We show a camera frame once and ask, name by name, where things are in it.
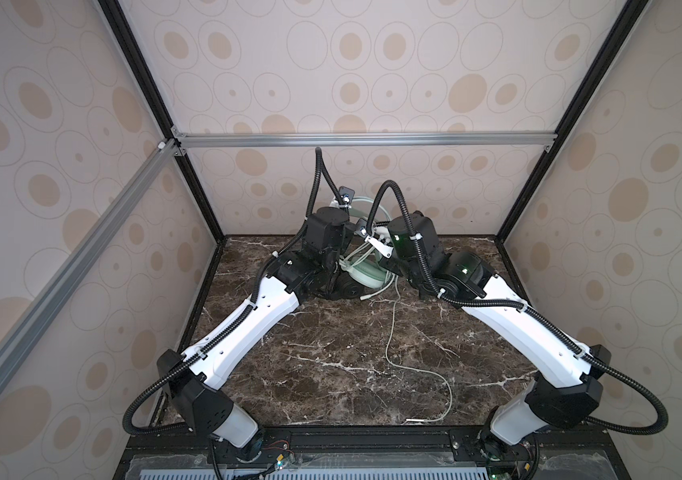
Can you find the mint green headphone cable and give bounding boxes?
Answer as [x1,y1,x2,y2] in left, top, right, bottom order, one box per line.
[360,272,455,425]

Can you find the mint green headphones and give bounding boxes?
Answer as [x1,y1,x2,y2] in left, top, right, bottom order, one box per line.
[338,196,395,293]

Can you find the black blue gaming headphones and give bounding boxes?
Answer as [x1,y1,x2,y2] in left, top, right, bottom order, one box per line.
[323,271,368,301]

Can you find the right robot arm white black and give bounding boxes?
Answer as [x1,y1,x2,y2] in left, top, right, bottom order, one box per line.
[368,212,602,457]

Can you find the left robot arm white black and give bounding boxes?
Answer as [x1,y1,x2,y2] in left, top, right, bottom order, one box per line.
[158,207,362,457]

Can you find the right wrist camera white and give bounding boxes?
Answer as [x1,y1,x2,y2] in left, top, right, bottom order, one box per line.
[357,226,394,258]

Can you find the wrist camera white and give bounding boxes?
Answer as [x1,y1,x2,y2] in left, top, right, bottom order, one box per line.
[337,186,355,208]
[357,226,394,258]

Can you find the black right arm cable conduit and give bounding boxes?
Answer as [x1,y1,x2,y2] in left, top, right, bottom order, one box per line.
[364,179,670,436]

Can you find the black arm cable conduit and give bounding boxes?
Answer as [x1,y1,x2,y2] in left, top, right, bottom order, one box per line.
[122,146,345,436]
[364,179,670,436]

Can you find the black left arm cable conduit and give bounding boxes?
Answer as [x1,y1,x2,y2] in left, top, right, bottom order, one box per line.
[122,146,345,436]

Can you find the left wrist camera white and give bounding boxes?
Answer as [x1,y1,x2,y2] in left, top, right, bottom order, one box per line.
[337,186,355,208]

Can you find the aluminium rail back horizontal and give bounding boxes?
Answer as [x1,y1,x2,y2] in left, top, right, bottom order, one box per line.
[178,131,557,148]

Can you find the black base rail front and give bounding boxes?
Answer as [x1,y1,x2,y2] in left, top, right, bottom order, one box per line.
[114,426,629,479]

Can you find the black corner frame post left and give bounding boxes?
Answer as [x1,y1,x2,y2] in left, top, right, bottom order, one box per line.
[97,0,226,244]

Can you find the black corner frame post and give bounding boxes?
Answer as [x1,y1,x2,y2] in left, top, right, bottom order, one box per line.
[97,0,226,244]
[495,0,651,244]

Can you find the black corner frame post right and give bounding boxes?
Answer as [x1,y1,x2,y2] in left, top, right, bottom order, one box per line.
[495,0,651,244]

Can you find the aluminium rail left diagonal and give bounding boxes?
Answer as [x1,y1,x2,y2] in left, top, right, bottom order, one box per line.
[0,139,180,395]

